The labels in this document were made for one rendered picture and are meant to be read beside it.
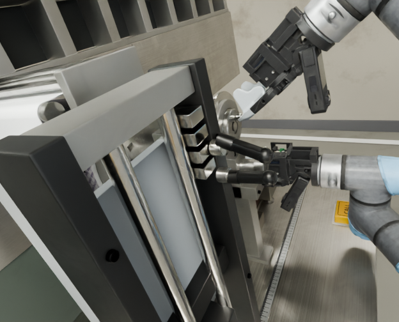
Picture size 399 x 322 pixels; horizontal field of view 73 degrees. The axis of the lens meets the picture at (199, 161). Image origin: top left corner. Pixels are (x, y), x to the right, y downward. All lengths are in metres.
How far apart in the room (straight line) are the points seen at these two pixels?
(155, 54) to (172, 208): 0.72
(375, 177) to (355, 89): 2.60
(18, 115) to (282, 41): 0.39
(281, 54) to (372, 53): 2.60
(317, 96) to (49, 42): 0.58
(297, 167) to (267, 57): 0.27
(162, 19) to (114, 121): 0.92
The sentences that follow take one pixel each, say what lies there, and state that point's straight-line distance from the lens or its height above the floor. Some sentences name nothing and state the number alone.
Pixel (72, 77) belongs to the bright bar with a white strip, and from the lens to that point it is 0.27.
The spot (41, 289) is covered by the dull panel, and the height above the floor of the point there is 1.04.
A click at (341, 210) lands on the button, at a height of 0.92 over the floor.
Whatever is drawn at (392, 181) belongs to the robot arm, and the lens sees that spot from 0.61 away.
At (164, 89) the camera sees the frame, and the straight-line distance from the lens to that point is 0.20.
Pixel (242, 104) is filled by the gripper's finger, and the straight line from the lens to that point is 0.54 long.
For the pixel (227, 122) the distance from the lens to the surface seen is 0.54.
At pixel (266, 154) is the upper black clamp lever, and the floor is 1.36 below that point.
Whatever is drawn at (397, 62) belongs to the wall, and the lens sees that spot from 3.09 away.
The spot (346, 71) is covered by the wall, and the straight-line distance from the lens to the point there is 3.13.
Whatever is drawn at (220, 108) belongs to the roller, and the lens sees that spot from 0.54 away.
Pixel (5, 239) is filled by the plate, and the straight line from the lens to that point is 0.65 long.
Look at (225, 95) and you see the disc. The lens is 0.58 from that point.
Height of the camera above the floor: 1.47
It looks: 28 degrees down
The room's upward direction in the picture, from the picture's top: 15 degrees counter-clockwise
